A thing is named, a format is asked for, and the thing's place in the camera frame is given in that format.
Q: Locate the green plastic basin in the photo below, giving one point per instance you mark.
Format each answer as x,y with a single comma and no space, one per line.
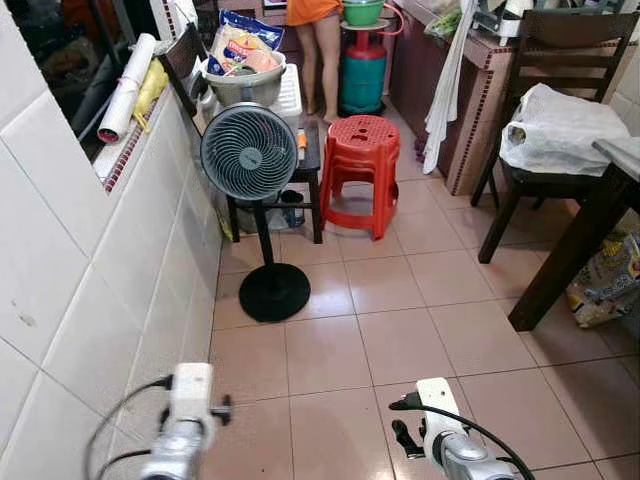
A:
362,12

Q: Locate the dark chair backrest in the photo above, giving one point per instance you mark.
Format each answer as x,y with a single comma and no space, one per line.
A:
185,60

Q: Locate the white plastic bag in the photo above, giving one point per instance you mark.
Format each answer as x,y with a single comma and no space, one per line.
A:
560,130

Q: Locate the rolled white sheet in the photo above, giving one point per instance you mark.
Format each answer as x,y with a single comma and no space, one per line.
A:
128,85

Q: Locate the grey standing fan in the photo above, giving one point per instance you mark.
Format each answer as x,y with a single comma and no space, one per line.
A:
249,152

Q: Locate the brown tiled counter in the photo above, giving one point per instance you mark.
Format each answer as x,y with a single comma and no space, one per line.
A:
490,100

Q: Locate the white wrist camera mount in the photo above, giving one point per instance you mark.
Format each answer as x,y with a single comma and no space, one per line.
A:
192,392
440,405

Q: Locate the red plastic stool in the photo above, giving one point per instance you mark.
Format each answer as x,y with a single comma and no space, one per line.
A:
360,150

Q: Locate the green gas cylinder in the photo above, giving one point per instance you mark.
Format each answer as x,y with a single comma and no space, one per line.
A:
362,75

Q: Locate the large steel pot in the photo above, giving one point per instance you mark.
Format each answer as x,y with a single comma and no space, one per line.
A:
245,88

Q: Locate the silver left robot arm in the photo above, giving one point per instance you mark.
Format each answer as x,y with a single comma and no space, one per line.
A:
178,455

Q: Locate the person in orange shorts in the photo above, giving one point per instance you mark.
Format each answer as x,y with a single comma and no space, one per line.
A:
325,60

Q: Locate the white hanging towel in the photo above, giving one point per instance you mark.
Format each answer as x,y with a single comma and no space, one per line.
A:
447,80

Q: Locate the printed sack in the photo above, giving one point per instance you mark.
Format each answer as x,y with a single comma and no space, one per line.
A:
610,280

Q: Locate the white plastic crate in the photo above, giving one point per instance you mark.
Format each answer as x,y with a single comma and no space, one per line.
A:
290,95

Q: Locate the small dark side table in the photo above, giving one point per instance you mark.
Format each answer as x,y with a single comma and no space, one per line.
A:
312,180

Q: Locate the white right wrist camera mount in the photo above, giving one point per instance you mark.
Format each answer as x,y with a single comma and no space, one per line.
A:
440,405

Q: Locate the dark wooden chair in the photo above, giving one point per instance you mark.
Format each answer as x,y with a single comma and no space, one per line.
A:
575,50

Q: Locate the yellow cloth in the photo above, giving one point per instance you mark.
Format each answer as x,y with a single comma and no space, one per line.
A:
150,92

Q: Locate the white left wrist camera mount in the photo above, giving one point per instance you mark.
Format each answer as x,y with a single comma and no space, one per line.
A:
192,392

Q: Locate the grey topped dark wooden table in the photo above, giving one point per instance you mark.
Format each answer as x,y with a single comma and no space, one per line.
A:
570,250

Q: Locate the blue and white food bag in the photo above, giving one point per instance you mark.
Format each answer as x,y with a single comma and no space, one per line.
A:
240,40

